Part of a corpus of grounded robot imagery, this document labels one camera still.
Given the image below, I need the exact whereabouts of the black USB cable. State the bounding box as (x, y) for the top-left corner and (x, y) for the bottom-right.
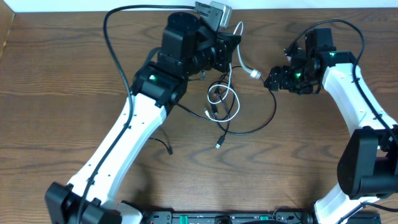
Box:
(148, 136), (174, 156)
(177, 65), (277, 149)

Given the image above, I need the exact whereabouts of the white USB cable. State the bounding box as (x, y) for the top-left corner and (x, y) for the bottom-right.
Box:
(204, 21), (262, 123)

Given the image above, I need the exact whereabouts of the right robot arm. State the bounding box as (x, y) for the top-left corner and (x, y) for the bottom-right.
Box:
(264, 28), (397, 223)

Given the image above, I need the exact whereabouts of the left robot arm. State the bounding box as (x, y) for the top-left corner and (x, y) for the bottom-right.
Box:
(45, 9), (241, 223)

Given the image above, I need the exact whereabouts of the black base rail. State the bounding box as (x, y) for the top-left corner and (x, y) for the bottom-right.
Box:
(136, 210), (382, 224)

